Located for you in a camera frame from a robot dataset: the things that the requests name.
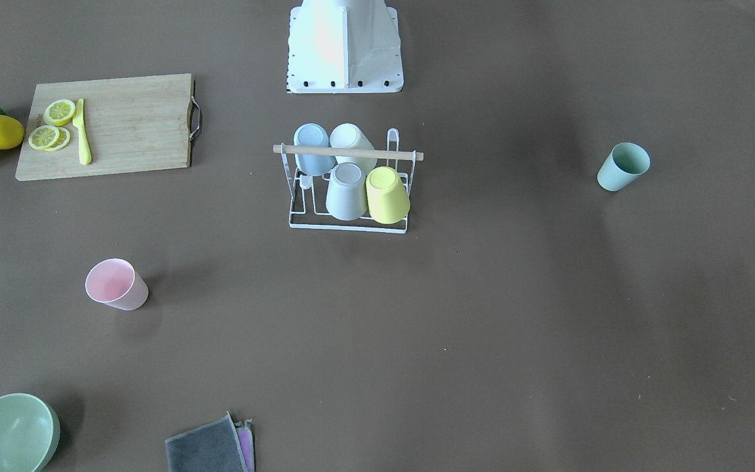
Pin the teal green cup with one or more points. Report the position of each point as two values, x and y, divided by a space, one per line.
626 162

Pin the pink cup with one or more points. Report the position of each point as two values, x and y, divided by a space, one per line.
115 282

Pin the yellow cup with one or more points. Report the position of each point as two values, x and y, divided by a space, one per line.
388 201

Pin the grey cup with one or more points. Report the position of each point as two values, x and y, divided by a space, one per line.
346 195

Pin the white cup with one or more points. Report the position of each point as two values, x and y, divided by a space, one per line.
349 136

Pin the light blue cup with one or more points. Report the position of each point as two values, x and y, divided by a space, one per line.
313 135

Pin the purple cloth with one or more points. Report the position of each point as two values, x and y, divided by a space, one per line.
245 434

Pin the wooden cutting board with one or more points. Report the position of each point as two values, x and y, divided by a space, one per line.
133 124

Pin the grey cloth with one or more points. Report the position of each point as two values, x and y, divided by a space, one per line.
213 447

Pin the yellow plastic knife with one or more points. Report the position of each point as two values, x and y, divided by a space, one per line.
79 121

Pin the lemon slice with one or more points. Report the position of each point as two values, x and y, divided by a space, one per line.
44 137
59 112
63 140

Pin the green bowl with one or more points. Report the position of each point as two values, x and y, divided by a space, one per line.
29 432

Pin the white wire cup holder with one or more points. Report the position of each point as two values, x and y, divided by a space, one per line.
307 208

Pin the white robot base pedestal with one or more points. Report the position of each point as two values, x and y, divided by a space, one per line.
344 47

